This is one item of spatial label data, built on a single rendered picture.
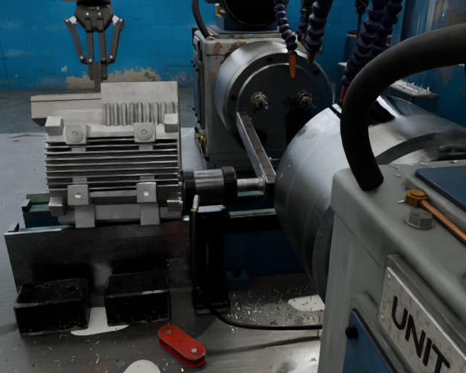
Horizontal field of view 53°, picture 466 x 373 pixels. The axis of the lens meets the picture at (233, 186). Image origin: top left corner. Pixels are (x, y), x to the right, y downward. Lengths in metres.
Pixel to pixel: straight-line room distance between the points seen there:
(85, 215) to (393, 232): 0.55
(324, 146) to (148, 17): 5.80
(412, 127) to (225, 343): 0.42
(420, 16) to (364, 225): 0.70
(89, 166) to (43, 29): 5.77
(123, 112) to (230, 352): 0.40
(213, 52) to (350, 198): 0.91
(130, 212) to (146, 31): 5.59
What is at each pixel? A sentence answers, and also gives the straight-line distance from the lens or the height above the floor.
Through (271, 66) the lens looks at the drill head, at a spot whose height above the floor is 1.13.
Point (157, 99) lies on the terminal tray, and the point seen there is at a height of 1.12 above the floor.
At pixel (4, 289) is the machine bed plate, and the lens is 0.93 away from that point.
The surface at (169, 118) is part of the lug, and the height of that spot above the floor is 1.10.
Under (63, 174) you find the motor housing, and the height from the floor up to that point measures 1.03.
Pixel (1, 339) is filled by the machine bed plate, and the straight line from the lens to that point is 0.82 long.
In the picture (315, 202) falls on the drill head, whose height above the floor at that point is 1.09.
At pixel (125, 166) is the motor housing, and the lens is 0.72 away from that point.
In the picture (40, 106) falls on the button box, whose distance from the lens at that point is 1.04.
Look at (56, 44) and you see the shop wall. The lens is 6.46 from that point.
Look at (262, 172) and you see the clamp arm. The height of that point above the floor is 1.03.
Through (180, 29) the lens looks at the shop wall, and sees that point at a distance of 6.28.
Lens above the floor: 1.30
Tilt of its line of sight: 24 degrees down
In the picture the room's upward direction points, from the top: straight up
